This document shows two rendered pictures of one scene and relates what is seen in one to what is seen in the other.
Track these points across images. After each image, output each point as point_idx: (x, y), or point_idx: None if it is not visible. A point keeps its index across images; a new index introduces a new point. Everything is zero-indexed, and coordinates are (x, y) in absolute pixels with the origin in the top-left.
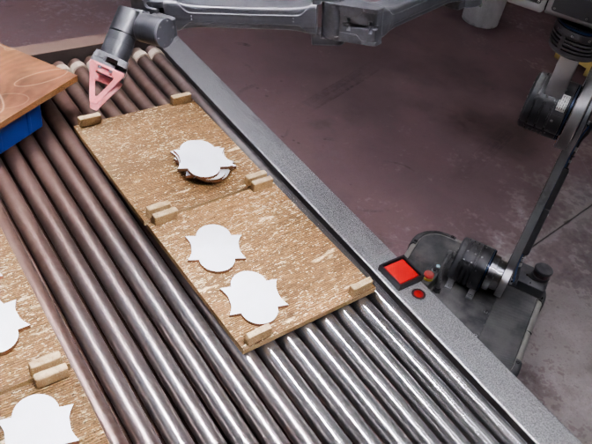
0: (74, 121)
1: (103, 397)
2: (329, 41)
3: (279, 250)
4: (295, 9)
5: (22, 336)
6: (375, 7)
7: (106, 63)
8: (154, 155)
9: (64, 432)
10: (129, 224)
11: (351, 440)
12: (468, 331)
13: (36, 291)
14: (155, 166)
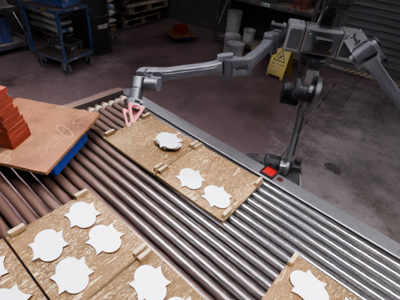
0: (100, 134)
1: (169, 259)
2: (227, 77)
3: (217, 173)
4: (212, 65)
5: (122, 239)
6: (248, 58)
7: (136, 103)
8: (145, 143)
9: (162, 280)
10: (146, 176)
11: None
12: (306, 190)
13: (118, 216)
14: (147, 148)
